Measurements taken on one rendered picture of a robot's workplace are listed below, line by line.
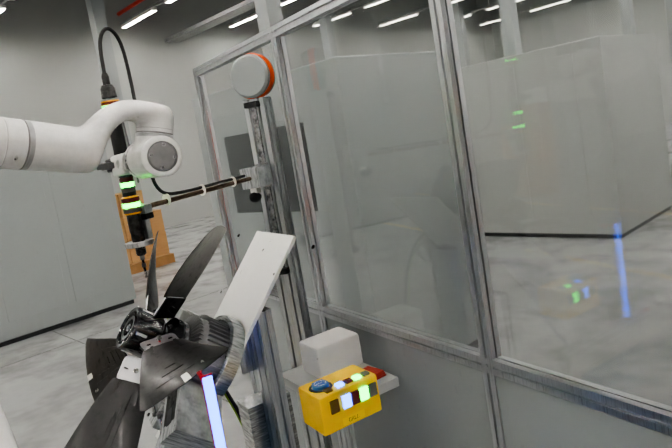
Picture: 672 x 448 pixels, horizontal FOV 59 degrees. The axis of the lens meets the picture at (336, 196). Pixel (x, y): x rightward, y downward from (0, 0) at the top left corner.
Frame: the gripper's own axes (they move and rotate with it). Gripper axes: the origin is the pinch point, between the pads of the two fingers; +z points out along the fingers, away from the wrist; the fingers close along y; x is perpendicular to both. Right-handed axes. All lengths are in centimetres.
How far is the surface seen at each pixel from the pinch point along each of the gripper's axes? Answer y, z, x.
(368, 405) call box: 33, -38, -64
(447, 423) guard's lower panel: 70, -20, -91
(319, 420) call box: 21, -37, -63
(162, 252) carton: 211, 809, -146
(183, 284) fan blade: 9.7, 7.1, -34.7
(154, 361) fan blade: -5.0, -8.1, -47.5
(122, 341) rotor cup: -7.6, 12.7, -46.1
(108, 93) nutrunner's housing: -0.7, 0.6, 17.3
